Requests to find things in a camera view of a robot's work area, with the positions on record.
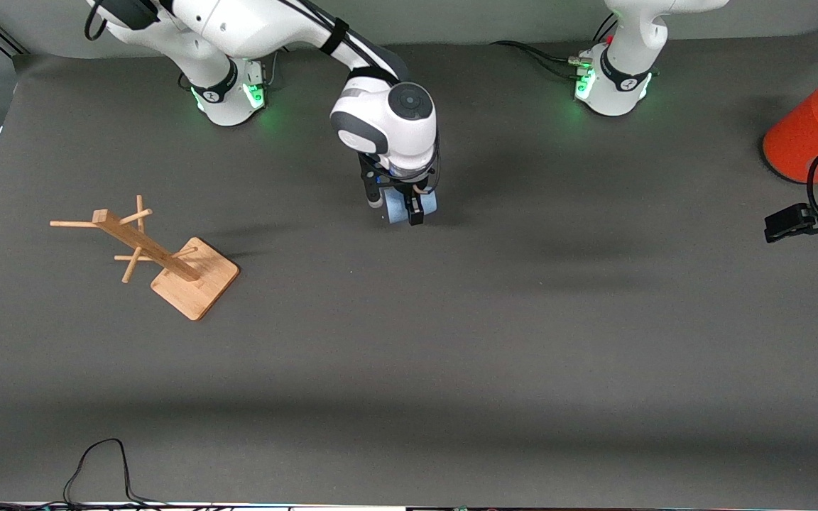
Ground wooden mug tree stand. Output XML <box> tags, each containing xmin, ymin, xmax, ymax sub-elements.
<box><xmin>50</xmin><ymin>194</ymin><xmax>241</xmax><ymax>322</ymax></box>

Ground black left arm base cables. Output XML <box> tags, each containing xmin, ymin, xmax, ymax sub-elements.
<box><xmin>490</xmin><ymin>12</ymin><xmax>617</xmax><ymax>80</ymax></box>

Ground light blue cup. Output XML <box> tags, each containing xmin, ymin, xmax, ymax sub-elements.
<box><xmin>382</xmin><ymin>189</ymin><xmax>439</xmax><ymax>227</ymax></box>

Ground thin black looped cable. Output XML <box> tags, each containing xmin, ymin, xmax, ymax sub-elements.
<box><xmin>62</xmin><ymin>437</ymin><xmax>170</xmax><ymax>509</ymax></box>

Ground orange drink can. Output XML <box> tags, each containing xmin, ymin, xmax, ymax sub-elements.
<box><xmin>761</xmin><ymin>68</ymin><xmax>818</xmax><ymax>185</ymax></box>

